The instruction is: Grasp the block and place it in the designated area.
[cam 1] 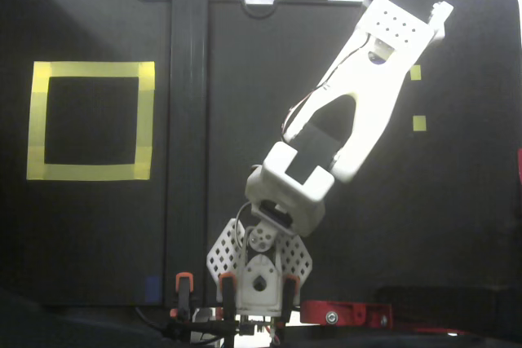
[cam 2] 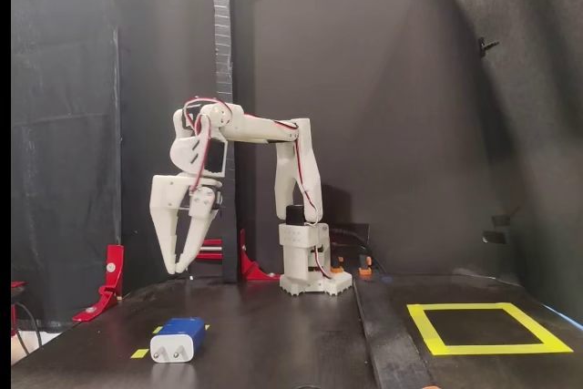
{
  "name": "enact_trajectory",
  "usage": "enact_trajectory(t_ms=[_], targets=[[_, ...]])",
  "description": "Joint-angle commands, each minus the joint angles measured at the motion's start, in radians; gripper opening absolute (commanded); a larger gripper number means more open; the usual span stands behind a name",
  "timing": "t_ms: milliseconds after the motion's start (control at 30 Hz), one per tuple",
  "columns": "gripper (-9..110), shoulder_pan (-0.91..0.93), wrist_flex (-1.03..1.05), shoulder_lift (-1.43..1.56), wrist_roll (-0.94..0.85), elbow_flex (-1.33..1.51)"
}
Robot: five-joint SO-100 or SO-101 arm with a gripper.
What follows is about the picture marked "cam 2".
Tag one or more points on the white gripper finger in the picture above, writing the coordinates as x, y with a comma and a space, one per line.
167, 243
200, 220

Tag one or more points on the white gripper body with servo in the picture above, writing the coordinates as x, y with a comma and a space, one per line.
168, 195

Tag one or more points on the blue and white charger block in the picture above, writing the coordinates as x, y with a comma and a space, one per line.
177, 348

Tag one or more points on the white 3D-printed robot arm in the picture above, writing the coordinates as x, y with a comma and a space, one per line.
255, 129

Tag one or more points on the red screw clamp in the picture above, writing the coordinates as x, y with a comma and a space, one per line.
211, 242

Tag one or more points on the black fabric curtain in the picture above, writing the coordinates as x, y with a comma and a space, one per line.
64, 134

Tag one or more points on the black and orange clamp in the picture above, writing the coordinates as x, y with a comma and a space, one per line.
337, 269
365, 270

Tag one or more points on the red table clamp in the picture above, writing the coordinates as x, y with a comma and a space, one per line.
17, 284

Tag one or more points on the black vertical pole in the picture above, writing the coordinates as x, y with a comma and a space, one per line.
225, 43

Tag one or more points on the black tape strip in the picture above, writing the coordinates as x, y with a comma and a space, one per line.
391, 343

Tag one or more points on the yellow tape square outline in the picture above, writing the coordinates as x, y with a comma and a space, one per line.
501, 349

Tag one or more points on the red metal angle bracket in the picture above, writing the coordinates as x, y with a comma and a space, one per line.
114, 266
248, 268

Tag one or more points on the black wall screw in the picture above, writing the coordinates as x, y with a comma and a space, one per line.
483, 46

